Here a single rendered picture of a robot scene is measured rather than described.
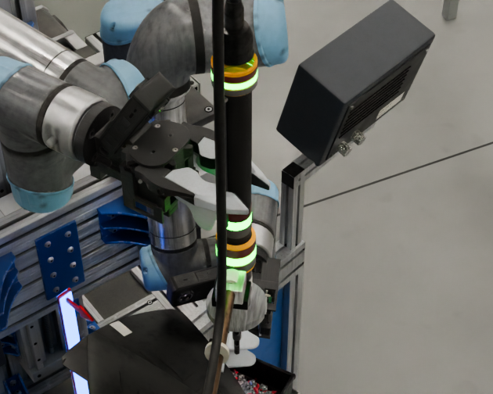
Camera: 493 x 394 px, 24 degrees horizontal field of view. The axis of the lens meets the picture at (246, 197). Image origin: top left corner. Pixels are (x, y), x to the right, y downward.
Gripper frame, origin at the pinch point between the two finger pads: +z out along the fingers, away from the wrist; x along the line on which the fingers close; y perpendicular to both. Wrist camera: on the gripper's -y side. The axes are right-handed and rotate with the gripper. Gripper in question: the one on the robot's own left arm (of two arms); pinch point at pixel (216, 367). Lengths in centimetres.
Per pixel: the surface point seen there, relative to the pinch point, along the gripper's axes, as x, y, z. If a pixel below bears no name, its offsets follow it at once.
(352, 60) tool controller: -8, 15, -62
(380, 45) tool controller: -8, 20, -66
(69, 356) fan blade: -1.8, -20.2, 3.1
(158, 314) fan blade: 2.5, -9.6, -9.3
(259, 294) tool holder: -29.6, 3.6, 9.5
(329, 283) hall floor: 117, 28, -114
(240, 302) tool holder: -36.2, 1.4, 16.3
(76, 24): 98, -59, -188
